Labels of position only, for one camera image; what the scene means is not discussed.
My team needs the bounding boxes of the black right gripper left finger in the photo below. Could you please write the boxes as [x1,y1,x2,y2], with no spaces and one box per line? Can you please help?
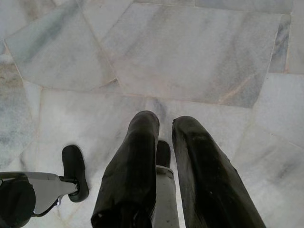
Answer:
[91,110,160,228]

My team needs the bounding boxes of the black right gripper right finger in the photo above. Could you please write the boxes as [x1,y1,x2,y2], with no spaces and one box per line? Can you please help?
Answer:
[171,115,267,228]

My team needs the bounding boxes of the robot black right foot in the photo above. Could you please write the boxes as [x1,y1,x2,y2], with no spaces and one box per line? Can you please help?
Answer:
[156,140,171,168]

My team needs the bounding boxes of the robot black foot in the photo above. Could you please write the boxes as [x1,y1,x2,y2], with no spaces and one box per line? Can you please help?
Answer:
[156,140,171,168]
[61,145,90,203]

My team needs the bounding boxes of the robot silver right leg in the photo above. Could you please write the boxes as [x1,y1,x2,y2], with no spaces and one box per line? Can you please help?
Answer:
[155,166,180,228]

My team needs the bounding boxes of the robot black left foot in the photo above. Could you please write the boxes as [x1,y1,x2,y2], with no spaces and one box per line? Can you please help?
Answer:
[61,145,90,203]

